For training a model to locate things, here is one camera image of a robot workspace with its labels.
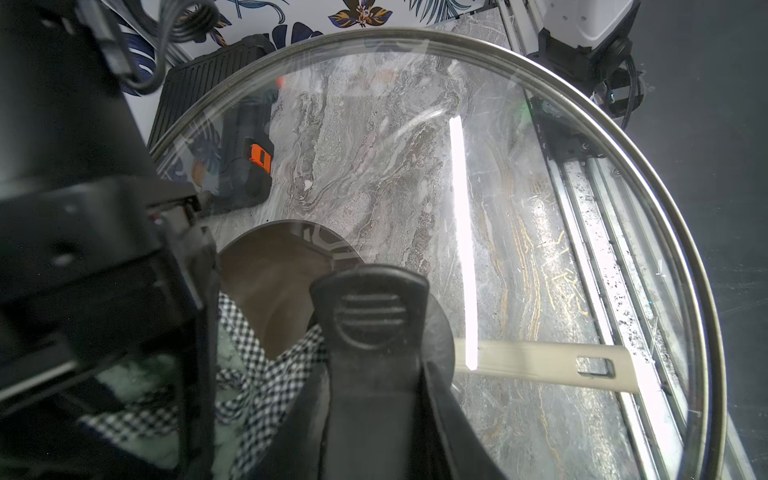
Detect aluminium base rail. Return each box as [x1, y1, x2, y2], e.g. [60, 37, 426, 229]
[499, 1, 754, 479]

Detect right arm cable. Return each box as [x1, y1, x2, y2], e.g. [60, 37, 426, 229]
[77, 0, 220, 96]

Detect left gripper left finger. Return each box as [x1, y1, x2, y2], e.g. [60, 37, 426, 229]
[245, 363, 330, 479]

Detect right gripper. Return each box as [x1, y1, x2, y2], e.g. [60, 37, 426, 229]
[1, 176, 219, 479]

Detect black tool case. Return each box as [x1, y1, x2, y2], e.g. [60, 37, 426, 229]
[149, 34, 279, 216]

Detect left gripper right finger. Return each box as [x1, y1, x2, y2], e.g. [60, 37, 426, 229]
[422, 362, 505, 480]

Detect glass pot lid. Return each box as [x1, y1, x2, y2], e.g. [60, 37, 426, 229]
[151, 28, 701, 479]

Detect green fluffy cloth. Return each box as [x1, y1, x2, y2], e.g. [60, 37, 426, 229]
[77, 294, 327, 479]

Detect frying pan with cream handle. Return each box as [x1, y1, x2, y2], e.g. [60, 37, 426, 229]
[219, 220, 639, 393]

